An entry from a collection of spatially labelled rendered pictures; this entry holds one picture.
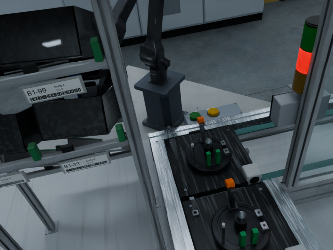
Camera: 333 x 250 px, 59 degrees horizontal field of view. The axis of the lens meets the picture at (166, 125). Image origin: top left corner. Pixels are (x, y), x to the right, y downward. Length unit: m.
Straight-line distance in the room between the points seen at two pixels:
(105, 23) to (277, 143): 0.80
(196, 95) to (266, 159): 0.51
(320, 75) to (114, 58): 0.41
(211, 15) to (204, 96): 2.70
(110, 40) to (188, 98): 0.97
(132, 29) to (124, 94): 3.38
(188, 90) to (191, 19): 2.58
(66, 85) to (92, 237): 0.61
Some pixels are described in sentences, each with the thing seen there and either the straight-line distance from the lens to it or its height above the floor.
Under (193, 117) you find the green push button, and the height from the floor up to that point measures 0.97.
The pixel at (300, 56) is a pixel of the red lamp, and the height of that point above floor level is 1.34.
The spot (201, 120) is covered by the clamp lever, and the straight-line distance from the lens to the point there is 0.92.
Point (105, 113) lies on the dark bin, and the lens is 0.56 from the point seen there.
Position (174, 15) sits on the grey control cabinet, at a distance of 3.87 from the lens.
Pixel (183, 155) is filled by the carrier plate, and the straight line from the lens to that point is 0.96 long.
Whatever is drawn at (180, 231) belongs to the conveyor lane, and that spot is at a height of 0.95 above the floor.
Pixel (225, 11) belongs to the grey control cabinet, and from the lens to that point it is 4.06.
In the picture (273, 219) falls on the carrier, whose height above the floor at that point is 0.97.
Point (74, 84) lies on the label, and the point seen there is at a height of 1.44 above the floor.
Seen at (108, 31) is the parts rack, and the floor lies 1.51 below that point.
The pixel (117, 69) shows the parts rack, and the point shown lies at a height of 1.45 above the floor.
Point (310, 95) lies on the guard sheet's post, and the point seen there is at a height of 1.27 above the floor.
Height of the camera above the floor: 1.67
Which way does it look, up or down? 41 degrees down
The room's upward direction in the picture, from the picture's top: 8 degrees counter-clockwise
